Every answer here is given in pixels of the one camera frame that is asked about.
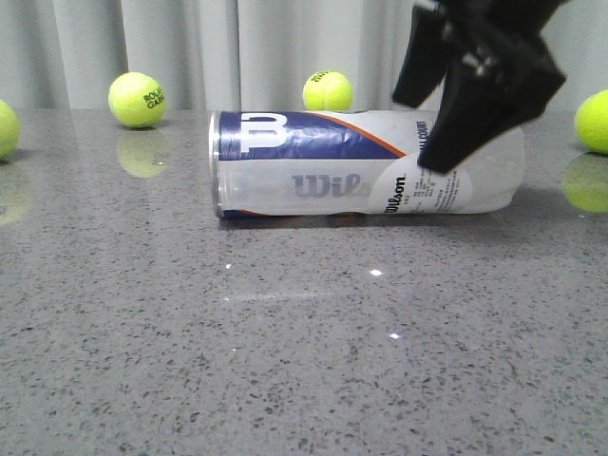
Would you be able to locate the white pleated curtain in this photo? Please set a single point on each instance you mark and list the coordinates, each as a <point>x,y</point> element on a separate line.
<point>206,55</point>

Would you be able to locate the yellow tennis ball far right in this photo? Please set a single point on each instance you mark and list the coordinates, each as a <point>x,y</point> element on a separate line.
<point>591,122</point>

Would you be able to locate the yellow Roland Garros tennis ball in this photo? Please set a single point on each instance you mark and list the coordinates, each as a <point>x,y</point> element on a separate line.
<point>136,100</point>

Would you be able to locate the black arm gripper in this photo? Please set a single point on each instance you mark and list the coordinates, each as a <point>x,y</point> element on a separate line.
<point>477,109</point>

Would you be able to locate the clear Wilson tennis ball can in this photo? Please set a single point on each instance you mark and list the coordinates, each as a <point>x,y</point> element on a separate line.
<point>309,163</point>

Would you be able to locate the yellow tennis ball centre back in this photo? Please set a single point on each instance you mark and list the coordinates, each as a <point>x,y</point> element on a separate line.
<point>327,90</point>

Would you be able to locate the yellow Wilson tennis ball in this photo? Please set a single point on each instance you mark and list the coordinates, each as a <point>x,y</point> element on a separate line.
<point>10,129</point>

